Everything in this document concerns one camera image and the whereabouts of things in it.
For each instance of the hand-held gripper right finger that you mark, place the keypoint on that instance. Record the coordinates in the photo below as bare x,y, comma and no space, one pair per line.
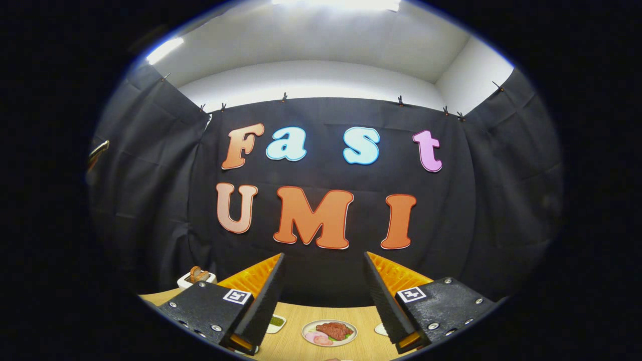
383,306

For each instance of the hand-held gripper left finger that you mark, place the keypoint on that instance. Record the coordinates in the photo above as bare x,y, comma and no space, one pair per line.
263,308

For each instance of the pile of green beans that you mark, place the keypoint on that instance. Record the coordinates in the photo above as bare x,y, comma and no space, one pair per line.
276,321

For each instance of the white divided dish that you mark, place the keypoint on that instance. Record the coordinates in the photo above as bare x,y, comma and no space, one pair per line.
273,329

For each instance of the white square coaster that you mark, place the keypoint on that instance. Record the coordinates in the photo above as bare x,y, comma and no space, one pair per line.
379,329

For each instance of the green lettuce leaf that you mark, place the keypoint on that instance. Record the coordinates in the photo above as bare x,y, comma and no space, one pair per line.
348,333

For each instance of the beige round plate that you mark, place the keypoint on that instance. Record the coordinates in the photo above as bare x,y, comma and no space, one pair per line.
351,340

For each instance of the brown meat slices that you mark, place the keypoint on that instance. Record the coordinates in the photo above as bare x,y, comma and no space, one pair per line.
333,331

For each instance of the pink ham slices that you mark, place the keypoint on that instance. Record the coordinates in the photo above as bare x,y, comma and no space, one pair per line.
318,338

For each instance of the brown bread slice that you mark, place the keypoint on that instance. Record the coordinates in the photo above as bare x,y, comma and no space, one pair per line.
198,275

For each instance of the white toaster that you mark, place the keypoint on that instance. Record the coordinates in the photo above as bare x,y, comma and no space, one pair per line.
185,282

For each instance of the row of cloth clips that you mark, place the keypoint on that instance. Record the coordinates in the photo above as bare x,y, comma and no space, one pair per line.
284,97

